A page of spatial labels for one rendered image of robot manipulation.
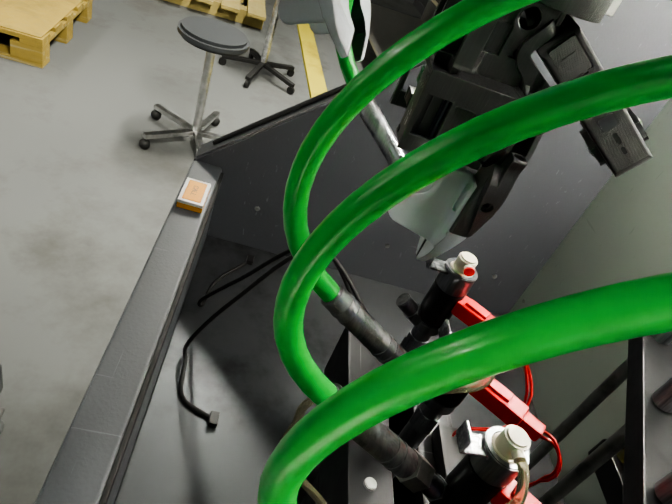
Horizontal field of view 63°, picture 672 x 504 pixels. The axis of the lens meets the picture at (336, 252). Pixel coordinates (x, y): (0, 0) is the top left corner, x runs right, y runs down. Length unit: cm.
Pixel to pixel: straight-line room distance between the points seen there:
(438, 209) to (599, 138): 11
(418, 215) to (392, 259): 45
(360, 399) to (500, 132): 10
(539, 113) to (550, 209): 63
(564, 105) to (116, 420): 39
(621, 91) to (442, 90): 15
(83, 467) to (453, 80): 36
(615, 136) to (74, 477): 43
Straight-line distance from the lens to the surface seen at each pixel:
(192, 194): 67
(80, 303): 184
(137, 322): 53
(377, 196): 20
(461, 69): 35
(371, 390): 16
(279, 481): 19
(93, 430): 47
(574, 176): 81
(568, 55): 36
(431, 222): 39
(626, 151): 40
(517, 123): 20
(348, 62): 50
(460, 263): 44
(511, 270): 88
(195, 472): 59
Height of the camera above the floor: 135
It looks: 36 degrees down
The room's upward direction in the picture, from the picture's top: 23 degrees clockwise
